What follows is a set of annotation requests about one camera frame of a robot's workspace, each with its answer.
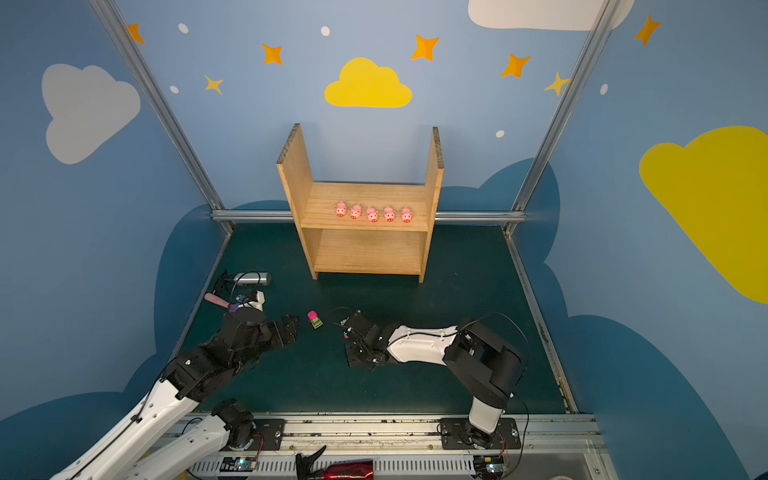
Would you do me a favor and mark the left green circuit board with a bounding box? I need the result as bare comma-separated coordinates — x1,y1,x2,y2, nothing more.
218,457,258,476

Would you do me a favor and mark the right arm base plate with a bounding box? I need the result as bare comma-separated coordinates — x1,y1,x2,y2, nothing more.
437,418,522,450

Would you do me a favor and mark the green circuit board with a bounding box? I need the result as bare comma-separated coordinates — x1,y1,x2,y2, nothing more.
472,455,508,480
218,457,258,476

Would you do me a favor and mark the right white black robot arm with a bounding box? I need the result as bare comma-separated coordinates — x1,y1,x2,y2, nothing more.
342,311,527,444

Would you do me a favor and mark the purple pink toy shovel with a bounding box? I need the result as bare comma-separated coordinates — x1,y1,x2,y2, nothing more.
204,293,240,312

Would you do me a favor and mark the right green circuit board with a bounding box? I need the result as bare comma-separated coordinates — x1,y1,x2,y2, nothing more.
472,455,508,480

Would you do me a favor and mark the wooden two-tier shelf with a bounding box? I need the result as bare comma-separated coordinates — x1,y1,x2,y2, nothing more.
276,123,444,281

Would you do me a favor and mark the pink green toy truck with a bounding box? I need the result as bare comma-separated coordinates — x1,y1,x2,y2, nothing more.
307,311,323,329

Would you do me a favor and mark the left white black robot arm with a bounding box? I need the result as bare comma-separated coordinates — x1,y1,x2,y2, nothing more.
56,307,299,479

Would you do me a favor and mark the silver spray bottle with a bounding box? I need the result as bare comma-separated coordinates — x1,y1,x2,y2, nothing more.
212,270,272,295

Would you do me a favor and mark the red black clamp tool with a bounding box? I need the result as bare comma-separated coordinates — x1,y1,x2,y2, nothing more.
295,446,374,480

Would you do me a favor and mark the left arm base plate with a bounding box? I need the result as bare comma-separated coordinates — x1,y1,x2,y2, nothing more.
242,418,286,451

